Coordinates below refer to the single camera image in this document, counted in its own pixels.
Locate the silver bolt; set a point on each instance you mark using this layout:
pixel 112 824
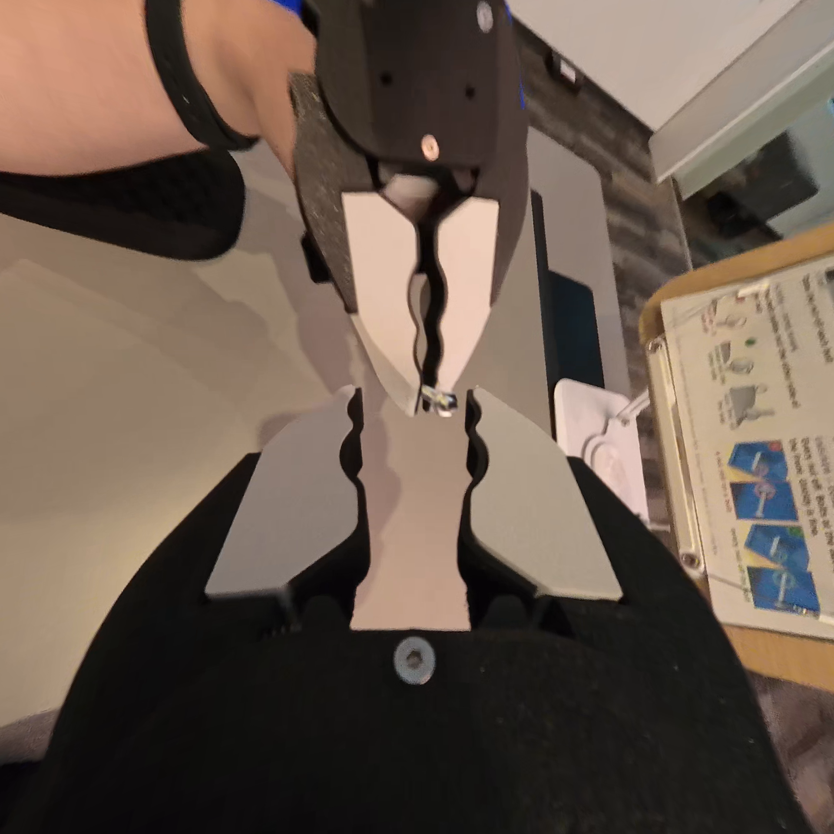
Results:
pixel 438 399

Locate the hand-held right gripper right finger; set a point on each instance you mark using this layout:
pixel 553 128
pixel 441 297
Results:
pixel 541 521

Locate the person's left forearm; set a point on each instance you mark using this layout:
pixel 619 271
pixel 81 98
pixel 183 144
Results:
pixel 78 85

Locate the grey desk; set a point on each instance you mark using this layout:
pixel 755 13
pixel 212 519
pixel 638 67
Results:
pixel 130 391

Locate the black floor power box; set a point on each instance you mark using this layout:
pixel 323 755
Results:
pixel 565 68

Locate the black wristband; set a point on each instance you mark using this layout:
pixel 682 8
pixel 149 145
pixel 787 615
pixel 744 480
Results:
pixel 189 98

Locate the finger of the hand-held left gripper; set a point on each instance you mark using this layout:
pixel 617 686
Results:
pixel 469 273
pixel 381 280

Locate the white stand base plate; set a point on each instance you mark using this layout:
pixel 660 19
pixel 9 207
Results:
pixel 580 417

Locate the light wooden board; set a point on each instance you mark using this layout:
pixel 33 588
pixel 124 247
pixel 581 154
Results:
pixel 782 658

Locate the person's left hand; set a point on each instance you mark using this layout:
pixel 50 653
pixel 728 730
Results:
pixel 254 58

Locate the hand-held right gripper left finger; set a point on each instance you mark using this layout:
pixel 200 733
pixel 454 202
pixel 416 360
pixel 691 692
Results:
pixel 286 515

